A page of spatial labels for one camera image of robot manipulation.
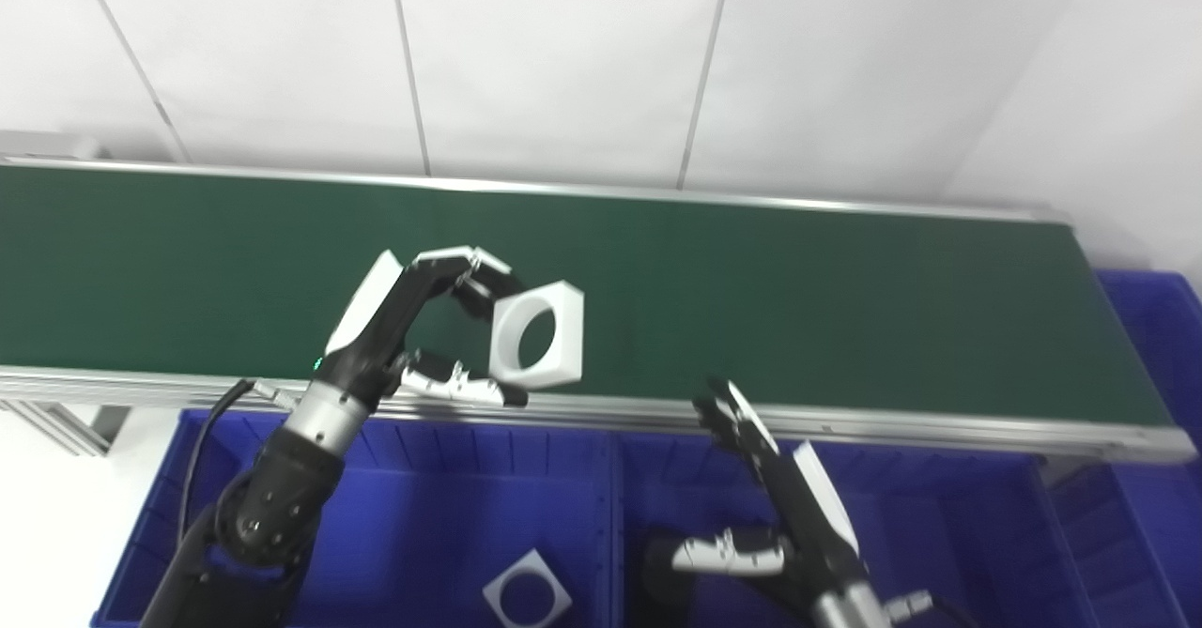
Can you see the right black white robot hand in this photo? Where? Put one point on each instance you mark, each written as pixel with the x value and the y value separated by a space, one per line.
pixel 808 515

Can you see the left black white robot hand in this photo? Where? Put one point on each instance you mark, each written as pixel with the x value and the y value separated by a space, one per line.
pixel 380 328

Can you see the white square part round hole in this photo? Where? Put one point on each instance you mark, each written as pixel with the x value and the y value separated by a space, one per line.
pixel 568 337
pixel 559 600

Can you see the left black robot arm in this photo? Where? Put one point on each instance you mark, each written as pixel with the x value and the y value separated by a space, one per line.
pixel 272 506

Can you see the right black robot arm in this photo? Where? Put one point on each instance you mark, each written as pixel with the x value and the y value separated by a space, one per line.
pixel 855 609

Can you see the blue plastic bin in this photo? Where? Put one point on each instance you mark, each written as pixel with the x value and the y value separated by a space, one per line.
pixel 451 515
pixel 958 534
pixel 1155 515

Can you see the green conveyor belt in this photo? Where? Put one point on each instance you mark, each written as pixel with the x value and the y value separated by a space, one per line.
pixel 939 426
pixel 798 309

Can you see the aluminium conveyor leg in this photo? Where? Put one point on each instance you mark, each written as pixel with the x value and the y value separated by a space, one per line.
pixel 66 426

